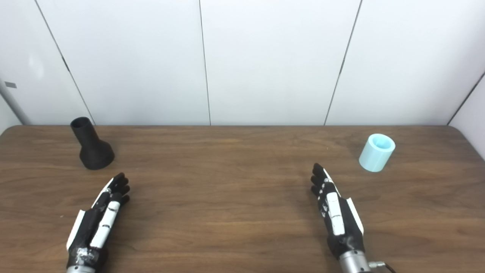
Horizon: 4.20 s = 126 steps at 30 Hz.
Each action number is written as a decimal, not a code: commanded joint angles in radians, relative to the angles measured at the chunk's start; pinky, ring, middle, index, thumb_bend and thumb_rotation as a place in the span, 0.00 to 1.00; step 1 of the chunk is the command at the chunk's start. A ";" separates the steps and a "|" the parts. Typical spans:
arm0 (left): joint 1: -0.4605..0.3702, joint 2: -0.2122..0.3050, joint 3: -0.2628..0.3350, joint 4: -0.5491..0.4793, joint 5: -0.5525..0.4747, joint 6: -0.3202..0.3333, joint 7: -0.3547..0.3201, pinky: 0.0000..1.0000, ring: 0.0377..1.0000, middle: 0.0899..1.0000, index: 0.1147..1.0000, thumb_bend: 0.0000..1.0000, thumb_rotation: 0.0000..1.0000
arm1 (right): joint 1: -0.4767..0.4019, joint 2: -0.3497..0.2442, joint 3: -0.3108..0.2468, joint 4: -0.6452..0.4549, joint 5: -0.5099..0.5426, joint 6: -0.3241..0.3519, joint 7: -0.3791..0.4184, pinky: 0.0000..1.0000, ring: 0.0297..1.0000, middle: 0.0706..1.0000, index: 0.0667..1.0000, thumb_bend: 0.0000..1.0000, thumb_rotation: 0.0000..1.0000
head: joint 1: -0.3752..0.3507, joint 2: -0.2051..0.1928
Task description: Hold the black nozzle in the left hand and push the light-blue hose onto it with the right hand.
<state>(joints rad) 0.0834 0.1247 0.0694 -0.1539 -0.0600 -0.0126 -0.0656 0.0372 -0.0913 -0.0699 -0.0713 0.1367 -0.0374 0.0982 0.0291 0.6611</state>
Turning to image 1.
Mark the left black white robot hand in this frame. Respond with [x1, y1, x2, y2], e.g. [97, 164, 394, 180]
[66, 173, 130, 270]

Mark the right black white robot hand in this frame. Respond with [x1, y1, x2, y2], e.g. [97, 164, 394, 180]
[311, 163, 365, 260]

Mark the black flared nozzle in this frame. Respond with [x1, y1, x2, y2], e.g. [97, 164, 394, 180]
[70, 117, 115, 170]

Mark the light blue cylinder cup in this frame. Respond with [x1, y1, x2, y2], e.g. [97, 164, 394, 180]
[359, 133, 396, 173]

